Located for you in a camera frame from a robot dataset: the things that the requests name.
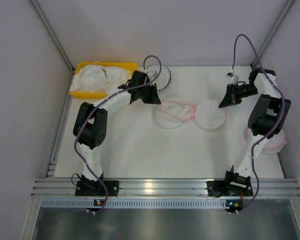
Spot pink-trimmed mesh laundry bag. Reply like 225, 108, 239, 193
154, 99, 227, 130

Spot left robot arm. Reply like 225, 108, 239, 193
73, 70, 161, 184

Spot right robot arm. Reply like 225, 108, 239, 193
218, 67, 291, 178

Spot blue-trimmed mesh laundry bag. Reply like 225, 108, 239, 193
144, 64, 172, 91

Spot pink-trimmed laundry bag at right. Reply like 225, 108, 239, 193
243, 127, 287, 157

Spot yellow plastic bin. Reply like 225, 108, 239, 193
69, 61, 139, 100

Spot white bras in bin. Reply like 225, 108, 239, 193
70, 60, 134, 95

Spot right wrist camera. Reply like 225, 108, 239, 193
226, 72, 239, 83

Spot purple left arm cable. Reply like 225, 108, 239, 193
73, 55, 163, 215

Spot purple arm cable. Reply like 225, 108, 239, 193
231, 33, 287, 215
73, 55, 163, 215

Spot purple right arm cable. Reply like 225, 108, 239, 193
231, 33, 287, 215

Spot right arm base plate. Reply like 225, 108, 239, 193
206, 180, 254, 198

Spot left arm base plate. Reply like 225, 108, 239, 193
75, 179, 120, 197

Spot aluminium frame rail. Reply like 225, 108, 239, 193
31, 178, 300, 199

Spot slotted cable duct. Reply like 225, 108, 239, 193
41, 198, 242, 209

